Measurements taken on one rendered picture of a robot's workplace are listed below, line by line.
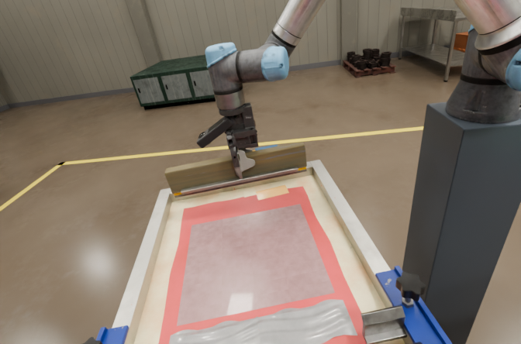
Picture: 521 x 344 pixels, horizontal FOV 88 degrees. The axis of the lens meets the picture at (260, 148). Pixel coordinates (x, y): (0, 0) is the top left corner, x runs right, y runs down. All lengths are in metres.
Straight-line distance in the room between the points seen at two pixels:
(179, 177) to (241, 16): 6.10
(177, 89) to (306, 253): 4.97
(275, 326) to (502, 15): 0.68
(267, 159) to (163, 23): 6.58
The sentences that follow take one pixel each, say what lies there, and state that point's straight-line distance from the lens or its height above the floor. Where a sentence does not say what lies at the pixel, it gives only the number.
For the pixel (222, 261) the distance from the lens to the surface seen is 0.76.
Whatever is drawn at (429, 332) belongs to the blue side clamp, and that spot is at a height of 1.00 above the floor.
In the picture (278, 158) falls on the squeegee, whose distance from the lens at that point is 0.78.
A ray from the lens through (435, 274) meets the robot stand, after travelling 1.08.
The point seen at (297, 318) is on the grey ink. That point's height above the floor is 0.96.
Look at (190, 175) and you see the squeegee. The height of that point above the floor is 1.12.
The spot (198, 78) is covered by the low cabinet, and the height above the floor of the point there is 0.48.
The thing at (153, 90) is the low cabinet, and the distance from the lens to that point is 5.69.
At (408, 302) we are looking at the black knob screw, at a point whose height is 1.01.
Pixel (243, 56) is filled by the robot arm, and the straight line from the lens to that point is 0.65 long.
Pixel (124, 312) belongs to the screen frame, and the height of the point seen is 0.99.
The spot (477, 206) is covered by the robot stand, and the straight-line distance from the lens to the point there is 0.93.
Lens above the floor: 1.52
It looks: 28 degrees down
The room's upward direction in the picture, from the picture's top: 9 degrees counter-clockwise
